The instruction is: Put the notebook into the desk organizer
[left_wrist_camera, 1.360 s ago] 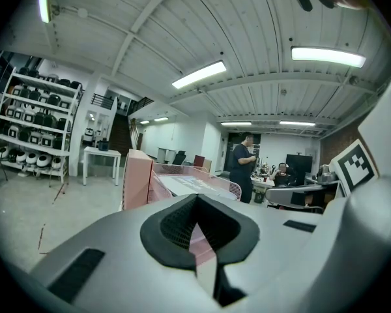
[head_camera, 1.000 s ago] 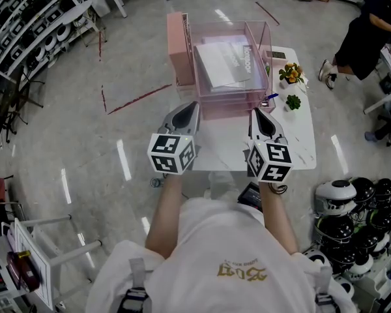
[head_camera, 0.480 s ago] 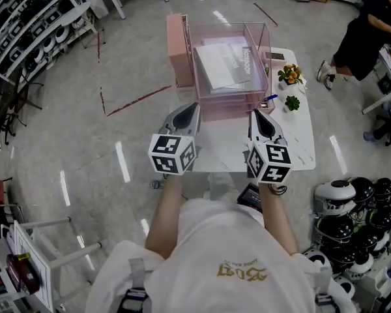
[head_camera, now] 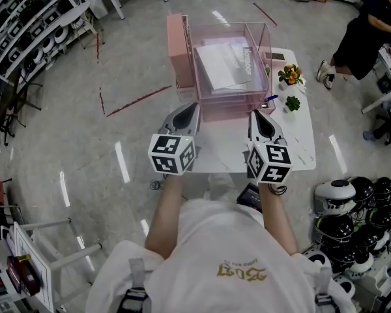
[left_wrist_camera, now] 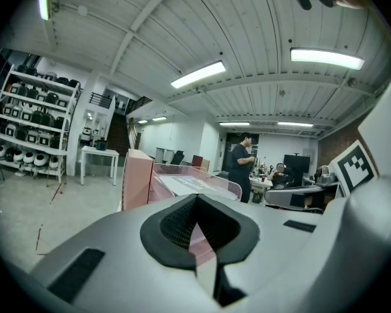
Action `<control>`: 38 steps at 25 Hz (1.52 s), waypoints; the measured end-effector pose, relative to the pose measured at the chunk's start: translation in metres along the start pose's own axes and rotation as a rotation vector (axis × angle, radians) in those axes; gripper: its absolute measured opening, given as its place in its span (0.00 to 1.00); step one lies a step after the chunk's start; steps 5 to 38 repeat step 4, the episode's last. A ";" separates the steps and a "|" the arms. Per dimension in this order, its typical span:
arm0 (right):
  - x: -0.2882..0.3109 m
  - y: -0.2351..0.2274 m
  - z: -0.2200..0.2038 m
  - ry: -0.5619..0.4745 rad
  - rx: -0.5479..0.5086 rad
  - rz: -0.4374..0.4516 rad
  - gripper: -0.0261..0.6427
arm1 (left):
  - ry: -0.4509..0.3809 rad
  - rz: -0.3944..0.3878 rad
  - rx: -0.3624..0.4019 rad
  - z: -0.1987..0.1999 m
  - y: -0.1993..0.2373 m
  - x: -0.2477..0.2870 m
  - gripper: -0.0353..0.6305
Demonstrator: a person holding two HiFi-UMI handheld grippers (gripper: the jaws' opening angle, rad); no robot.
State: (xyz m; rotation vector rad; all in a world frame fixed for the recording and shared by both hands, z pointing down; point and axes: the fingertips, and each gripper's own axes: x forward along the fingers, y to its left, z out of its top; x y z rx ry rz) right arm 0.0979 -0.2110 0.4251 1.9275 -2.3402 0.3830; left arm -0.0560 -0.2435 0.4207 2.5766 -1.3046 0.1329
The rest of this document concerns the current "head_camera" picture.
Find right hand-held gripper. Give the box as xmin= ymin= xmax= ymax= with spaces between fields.
xmin=246 ymin=110 xmax=293 ymax=185

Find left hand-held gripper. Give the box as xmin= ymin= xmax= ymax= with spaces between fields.
xmin=148 ymin=102 xmax=201 ymax=177

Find pink transparent tray organizer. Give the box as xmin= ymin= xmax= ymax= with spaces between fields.
xmin=182 ymin=21 xmax=276 ymax=123

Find person's left forearm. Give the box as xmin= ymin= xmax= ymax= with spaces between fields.
xmin=145 ymin=174 xmax=183 ymax=260

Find person's right forearm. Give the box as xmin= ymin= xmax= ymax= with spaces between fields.
xmin=259 ymin=184 xmax=299 ymax=256

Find small green succulent plant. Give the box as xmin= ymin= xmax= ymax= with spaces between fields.
xmin=283 ymin=95 xmax=301 ymax=113

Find white marble table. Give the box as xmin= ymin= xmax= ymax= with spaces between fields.
xmin=175 ymin=47 xmax=317 ymax=174

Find orange flower pot plant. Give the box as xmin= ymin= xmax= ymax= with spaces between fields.
xmin=278 ymin=63 xmax=304 ymax=91

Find black screen device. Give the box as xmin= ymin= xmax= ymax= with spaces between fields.
xmin=237 ymin=183 xmax=265 ymax=212

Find person's white trousers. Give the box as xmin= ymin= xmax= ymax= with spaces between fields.
xmin=208 ymin=173 xmax=239 ymax=203

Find pink file box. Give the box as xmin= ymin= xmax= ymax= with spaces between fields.
xmin=166 ymin=13 xmax=196 ymax=89

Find pile of black white helmets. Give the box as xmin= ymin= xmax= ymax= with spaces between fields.
xmin=304 ymin=176 xmax=391 ymax=306

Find person's white shirt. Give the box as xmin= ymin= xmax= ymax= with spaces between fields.
xmin=84 ymin=199 xmax=356 ymax=313

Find white work desk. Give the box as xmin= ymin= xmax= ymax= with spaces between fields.
xmin=361 ymin=42 xmax=391 ymax=115

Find black metal stand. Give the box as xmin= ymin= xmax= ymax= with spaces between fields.
xmin=0 ymin=67 xmax=43 ymax=146

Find white plastic organizer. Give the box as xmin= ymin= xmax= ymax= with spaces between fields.
xmin=343 ymin=252 xmax=391 ymax=306

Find white shelving unit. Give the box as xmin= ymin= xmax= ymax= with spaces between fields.
xmin=0 ymin=0 xmax=98 ymax=84

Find small white side table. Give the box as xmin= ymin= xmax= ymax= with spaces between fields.
xmin=0 ymin=218 xmax=104 ymax=313

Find maroon pouch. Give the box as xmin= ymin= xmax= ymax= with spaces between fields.
xmin=6 ymin=254 xmax=42 ymax=296

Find black hair tie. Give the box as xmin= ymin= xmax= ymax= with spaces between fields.
xmin=267 ymin=183 xmax=287 ymax=196

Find grey harness strap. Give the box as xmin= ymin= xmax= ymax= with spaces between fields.
xmin=117 ymin=258 xmax=151 ymax=313
xmin=312 ymin=265 xmax=341 ymax=313

